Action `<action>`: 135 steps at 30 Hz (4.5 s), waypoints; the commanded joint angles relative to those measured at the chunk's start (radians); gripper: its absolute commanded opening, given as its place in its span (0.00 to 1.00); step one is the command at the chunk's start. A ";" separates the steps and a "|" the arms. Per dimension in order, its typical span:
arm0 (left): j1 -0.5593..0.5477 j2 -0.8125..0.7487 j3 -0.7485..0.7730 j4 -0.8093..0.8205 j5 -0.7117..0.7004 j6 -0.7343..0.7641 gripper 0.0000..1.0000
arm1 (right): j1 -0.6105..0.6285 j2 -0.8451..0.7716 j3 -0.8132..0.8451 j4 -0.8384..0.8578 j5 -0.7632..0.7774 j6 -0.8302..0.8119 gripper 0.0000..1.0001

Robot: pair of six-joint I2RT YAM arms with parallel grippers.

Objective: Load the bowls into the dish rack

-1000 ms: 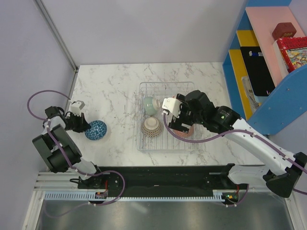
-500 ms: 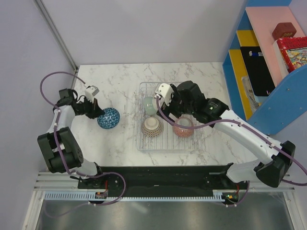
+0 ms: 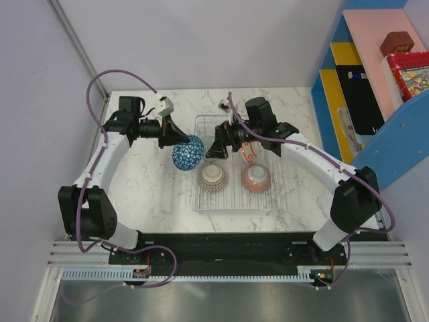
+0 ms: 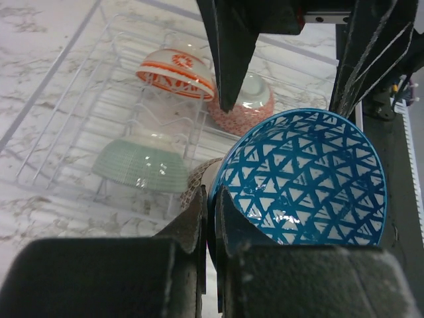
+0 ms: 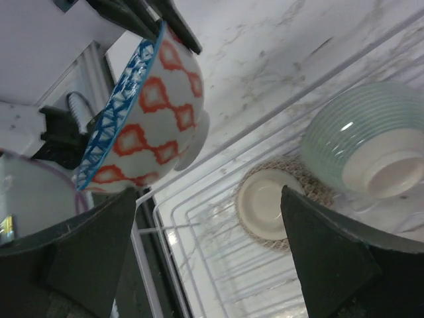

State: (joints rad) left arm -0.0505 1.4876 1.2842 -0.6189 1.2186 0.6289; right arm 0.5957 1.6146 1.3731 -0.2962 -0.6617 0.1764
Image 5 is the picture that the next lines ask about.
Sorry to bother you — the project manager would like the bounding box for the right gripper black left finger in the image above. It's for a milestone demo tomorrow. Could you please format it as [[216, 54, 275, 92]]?
[[1, 189, 136, 317]]

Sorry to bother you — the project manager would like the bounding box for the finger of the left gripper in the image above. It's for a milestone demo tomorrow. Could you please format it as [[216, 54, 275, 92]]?
[[162, 0, 202, 55]]

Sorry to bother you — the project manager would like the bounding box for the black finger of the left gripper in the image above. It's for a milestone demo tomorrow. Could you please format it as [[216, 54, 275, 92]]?
[[87, 0, 160, 42]]

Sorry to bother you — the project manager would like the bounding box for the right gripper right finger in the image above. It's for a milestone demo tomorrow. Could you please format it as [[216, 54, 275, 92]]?
[[280, 186, 423, 317]]

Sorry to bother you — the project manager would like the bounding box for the grid patterned bowl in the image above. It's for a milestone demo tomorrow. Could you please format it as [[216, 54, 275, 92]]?
[[235, 155, 335, 252]]

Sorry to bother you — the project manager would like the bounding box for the blue triangle patterned bowl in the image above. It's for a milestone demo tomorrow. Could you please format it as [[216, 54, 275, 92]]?
[[76, 23, 209, 193]]

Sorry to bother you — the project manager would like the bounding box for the green glass bowl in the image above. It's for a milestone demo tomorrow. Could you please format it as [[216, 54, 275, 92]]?
[[300, 81, 423, 199]]

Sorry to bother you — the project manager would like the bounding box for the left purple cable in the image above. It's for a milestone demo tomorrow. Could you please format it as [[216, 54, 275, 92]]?
[[0, 148, 89, 213]]

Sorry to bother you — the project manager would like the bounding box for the clear wire dish rack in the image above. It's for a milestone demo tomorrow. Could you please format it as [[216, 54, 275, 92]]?
[[141, 1, 423, 317]]

